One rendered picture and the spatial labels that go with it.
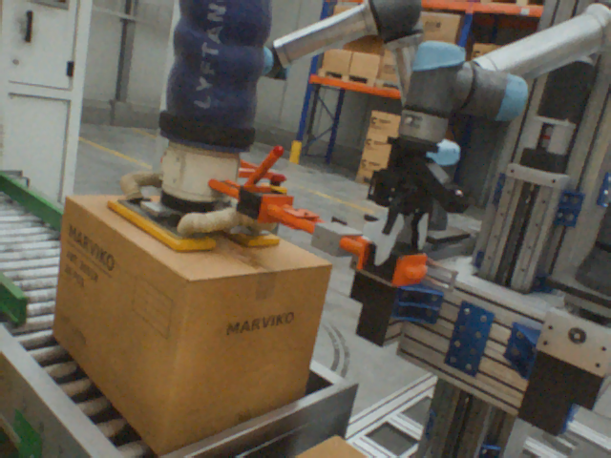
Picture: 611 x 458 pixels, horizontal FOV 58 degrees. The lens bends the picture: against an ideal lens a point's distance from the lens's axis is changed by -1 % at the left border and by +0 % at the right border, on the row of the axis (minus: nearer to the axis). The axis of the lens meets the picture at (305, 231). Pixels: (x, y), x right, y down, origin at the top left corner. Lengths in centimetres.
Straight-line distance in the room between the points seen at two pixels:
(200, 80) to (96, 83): 975
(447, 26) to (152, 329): 820
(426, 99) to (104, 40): 1025
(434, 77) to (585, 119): 73
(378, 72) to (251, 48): 825
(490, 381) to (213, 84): 96
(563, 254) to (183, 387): 100
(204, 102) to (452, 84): 56
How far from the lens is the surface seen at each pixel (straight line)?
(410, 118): 90
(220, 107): 125
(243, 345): 122
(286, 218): 108
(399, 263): 90
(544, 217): 150
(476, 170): 995
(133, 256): 124
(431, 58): 91
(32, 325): 177
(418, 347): 155
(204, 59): 125
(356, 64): 981
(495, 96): 95
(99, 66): 1099
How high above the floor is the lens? 133
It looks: 14 degrees down
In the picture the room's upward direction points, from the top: 12 degrees clockwise
